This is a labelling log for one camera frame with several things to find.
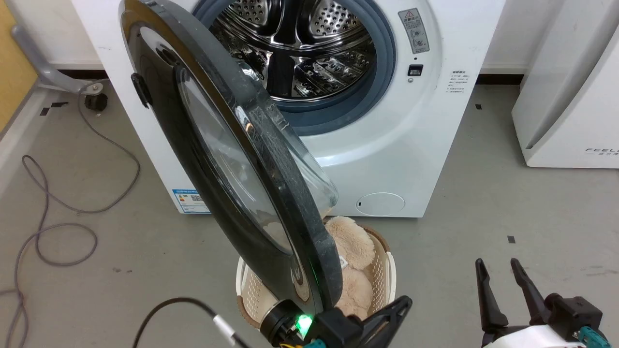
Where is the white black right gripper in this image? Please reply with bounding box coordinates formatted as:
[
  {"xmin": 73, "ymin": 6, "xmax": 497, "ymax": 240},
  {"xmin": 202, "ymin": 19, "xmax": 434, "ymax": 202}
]
[{"xmin": 475, "ymin": 259, "xmax": 611, "ymax": 348}]

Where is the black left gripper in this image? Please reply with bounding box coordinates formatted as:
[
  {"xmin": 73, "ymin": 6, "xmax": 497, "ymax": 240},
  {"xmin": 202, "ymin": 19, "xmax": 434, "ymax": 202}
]
[{"xmin": 261, "ymin": 296, "xmax": 413, "ymax": 348}]

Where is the black round washing machine door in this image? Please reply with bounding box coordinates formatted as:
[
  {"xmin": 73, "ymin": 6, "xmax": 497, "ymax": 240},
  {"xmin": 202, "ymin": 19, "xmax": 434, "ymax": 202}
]
[{"xmin": 118, "ymin": 0, "xmax": 344, "ymax": 322}]

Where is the white front-load washing machine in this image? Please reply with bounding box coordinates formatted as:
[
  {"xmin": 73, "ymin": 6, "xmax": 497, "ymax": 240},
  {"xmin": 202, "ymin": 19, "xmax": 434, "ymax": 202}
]
[{"xmin": 72, "ymin": 0, "xmax": 506, "ymax": 218}]

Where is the grey rubber door gasket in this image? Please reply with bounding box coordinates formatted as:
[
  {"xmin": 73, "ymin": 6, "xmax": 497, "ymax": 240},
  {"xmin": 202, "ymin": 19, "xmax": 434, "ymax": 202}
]
[{"xmin": 192, "ymin": 0, "xmax": 397, "ymax": 137}]

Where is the cream plastic laundry basket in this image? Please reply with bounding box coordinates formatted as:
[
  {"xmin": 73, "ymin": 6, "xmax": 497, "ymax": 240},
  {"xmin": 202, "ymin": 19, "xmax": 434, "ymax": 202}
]
[{"xmin": 236, "ymin": 223, "xmax": 397, "ymax": 329}]

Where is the beige plush toy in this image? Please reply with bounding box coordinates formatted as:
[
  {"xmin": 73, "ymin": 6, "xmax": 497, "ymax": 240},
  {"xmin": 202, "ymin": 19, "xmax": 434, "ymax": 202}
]
[{"xmin": 322, "ymin": 216, "xmax": 375, "ymax": 320}]

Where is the round white filter cover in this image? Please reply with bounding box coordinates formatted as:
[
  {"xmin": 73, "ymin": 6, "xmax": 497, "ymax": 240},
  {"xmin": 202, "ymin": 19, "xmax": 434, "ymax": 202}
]
[{"xmin": 356, "ymin": 192, "xmax": 406, "ymax": 217}]

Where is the white floor-standing appliance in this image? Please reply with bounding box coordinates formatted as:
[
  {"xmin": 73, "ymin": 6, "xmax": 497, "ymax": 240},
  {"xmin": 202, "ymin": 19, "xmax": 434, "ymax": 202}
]
[{"xmin": 512, "ymin": 0, "xmax": 619, "ymax": 169}]

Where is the small printed text label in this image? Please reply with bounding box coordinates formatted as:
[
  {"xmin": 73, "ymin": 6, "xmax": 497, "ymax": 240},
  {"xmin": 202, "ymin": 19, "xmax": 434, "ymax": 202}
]
[{"xmin": 447, "ymin": 70, "xmax": 468, "ymax": 94}]

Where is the blue energy label sticker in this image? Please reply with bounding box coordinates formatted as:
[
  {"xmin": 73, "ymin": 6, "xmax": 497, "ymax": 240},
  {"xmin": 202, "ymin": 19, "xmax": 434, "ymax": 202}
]
[{"xmin": 172, "ymin": 189, "xmax": 211, "ymax": 214}]

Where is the stainless steel washer drum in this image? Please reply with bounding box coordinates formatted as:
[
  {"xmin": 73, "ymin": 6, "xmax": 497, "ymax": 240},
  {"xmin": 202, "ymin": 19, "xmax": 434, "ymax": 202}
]
[{"xmin": 213, "ymin": 0, "xmax": 378, "ymax": 102}]

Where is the grey warning sticker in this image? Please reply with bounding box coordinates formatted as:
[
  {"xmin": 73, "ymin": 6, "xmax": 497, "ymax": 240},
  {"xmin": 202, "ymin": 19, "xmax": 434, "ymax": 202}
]
[{"xmin": 398, "ymin": 8, "xmax": 430, "ymax": 55}]

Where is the black caster wheel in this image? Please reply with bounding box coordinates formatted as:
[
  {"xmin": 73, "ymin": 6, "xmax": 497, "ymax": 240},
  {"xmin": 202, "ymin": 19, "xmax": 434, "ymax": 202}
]
[{"xmin": 85, "ymin": 92, "xmax": 108, "ymax": 113}]

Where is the grey metal stand leg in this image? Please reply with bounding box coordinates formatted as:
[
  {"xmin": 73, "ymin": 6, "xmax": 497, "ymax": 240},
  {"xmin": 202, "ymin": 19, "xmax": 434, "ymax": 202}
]
[{"xmin": 11, "ymin": 24, "xmax": 104, "ymax": 95}]

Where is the yellow wooden panel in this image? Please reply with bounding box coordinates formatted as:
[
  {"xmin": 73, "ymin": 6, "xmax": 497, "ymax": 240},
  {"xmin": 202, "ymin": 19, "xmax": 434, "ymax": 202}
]
[{"xmin": 0, "ymin": 0, "xmax": 39, "ymax": 133}]

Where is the black cable with white plug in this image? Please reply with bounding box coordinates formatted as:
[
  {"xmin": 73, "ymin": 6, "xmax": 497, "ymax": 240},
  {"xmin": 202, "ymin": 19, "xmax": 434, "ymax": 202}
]
[{"xmin": 133, "ymin": 297, "xmax": 252, "ymax": 348}]

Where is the grey floor cable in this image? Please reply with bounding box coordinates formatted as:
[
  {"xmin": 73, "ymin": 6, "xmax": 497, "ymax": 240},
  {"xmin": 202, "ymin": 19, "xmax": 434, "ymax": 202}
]
[{"xmin": 0, "ymin": 89, "xmax": 141, "ymax": 348}]

